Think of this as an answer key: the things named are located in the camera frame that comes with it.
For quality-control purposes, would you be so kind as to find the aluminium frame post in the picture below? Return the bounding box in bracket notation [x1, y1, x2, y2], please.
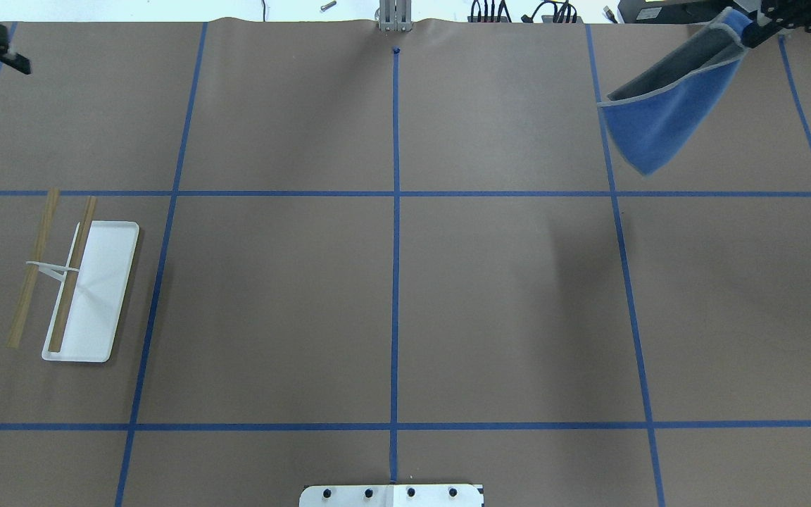
[376, 0, 413, 32]

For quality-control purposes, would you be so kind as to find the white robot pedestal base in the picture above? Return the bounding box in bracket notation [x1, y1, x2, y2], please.
[298, 483, 485, 506]

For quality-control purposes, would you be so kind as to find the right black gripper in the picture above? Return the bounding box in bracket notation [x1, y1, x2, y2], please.
[741, 1, 811, 49]

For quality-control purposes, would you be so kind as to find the black monitor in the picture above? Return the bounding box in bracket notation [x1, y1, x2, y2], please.
[617, 1, 730, 25]

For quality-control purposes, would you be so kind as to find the blue towel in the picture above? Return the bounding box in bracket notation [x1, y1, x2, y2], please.
[598, 7, 750, 176]

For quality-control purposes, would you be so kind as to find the white towel rack with wooden bars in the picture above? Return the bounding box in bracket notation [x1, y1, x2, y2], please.
[6, 187, 139, 365]

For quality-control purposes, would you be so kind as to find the black cable hub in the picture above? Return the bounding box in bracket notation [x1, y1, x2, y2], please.
[465, 1, 583, 25]

